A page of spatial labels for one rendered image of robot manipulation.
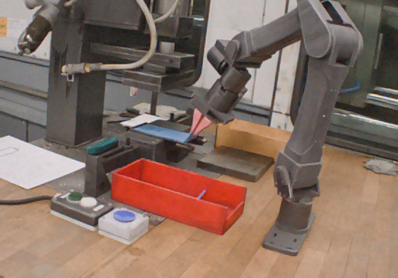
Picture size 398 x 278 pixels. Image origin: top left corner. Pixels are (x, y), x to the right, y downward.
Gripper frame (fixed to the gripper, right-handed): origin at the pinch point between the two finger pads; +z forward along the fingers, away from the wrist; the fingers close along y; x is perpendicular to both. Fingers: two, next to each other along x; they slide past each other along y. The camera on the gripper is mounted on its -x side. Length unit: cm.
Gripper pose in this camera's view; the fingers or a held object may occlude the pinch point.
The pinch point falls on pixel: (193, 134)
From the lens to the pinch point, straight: 109.9
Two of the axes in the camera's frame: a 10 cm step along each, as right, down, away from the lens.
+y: -7.3, -6.5, 2.0
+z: -5.5, 7.4, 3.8
